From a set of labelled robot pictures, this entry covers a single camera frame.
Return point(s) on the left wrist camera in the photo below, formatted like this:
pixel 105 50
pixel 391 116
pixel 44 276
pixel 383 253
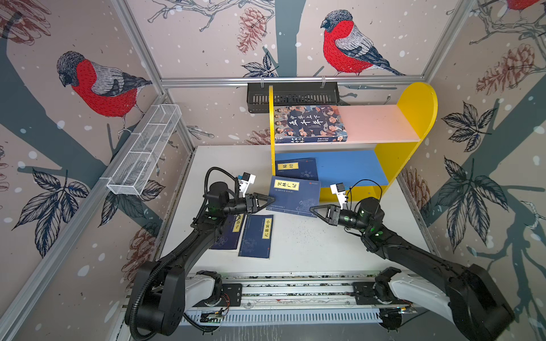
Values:
pixel 244 182

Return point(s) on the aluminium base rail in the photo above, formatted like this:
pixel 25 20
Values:
pixel 235 300

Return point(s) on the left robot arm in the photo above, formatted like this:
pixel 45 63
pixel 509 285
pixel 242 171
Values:
pixel 158 300

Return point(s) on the black slotted wall basket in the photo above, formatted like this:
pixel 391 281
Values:
pixel 288 94

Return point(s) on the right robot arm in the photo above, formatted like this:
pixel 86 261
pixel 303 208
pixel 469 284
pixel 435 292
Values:
pixel 467 296

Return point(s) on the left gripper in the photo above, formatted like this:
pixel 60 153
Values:
pixel 252 203

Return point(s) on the blue book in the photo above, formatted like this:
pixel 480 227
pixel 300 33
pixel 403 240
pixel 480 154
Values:
pixel 294 196
pixel 257 237
pixel 305 169
pixel 230 236

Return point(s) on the large illustrated box book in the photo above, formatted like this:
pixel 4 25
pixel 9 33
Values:
pixel 308 124

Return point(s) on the white wire mesh basket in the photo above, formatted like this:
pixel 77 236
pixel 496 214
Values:
pixel 138 164

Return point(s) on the yellow pink blue bookshelf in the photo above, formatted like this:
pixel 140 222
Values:
pixel 381 141

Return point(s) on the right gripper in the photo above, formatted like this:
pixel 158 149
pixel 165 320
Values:
pixel 335 214

